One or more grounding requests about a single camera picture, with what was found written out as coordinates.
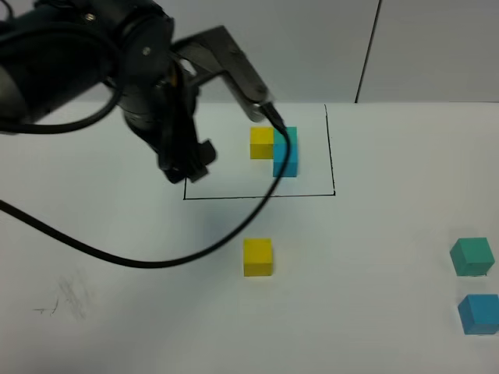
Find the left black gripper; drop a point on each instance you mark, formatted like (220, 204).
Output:
(159, 109)

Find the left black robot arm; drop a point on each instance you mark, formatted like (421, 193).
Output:
(60, 49)

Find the yellow template block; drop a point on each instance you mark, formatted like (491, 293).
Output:
(261, 143)

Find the blue template block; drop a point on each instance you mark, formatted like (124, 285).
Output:
(291, 169)

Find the green template block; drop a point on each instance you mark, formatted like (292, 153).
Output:
(292, 135)

